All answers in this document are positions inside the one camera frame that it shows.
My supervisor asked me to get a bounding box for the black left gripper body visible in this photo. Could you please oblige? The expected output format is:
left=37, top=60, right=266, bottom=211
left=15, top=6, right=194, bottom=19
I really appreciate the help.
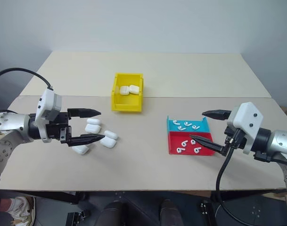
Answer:
left=45, top=110, right=73, bottom=145

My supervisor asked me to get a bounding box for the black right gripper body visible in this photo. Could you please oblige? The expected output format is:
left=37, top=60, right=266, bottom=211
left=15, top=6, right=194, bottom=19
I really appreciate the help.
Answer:
left=223, top=126, right=247, bottom=151

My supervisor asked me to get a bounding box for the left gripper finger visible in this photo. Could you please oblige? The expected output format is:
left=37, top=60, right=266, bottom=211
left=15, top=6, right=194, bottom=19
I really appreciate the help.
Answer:
left=60, top=133, right=106, bottom=148
left=67, top=108, right=102, bottom=119

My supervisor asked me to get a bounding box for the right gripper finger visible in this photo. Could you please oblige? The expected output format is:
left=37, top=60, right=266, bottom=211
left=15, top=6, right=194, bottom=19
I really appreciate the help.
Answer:
left=201, top=109, right=232, bottom=121
left=189, top=134, right=229, bottom=156

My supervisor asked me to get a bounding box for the yellow plastic bin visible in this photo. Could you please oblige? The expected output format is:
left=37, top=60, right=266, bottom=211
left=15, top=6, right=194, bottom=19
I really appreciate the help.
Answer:
left=111, top=73, right=145, bottom=114

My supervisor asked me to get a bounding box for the blue plastic tray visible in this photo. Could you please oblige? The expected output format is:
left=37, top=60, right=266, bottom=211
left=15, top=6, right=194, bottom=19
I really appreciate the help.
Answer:
left=166, top=115, right=211, bottom=134

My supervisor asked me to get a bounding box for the red plastic tray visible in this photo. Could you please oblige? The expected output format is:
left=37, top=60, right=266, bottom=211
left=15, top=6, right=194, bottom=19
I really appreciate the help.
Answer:
left=167, top=131, right=217, bottom=156

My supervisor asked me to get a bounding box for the dark rounded shape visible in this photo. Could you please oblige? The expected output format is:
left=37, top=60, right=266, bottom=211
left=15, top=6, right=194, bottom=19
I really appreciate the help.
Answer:
left=100, top=201, right=125, bottom=226
left=159, top=199, right=182, bottom=226

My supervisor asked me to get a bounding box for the white sneaker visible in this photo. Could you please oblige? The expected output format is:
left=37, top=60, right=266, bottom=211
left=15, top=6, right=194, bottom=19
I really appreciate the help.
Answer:
left=0, top=196, right=37, bottom=226

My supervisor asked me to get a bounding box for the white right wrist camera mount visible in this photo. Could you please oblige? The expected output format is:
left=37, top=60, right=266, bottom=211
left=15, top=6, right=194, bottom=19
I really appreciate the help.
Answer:
left=227, top=102, right=264, bottom=155

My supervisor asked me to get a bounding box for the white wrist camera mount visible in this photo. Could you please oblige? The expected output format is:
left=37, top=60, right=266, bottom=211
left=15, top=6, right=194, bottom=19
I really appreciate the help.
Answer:
left=227, top=102, right=264, bottom=155
left=36, top=88, right=63, bottom=143

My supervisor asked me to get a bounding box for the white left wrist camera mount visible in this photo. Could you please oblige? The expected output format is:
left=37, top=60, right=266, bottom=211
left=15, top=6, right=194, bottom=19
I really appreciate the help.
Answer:
left=36, top=88, right=63, bottom=143

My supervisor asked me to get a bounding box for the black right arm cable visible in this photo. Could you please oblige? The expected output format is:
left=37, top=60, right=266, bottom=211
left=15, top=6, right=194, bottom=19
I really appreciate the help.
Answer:
left=215, top=129, right=254, bottom=226

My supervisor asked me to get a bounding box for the black table frame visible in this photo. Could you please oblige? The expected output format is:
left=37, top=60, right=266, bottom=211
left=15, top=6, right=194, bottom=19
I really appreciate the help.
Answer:
left=19, top=190, right=88, bottom=205

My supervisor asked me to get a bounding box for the black round base plate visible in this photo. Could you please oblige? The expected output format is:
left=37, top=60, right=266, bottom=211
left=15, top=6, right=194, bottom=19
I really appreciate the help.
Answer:
left=213, top=194, right=287, bottom=226

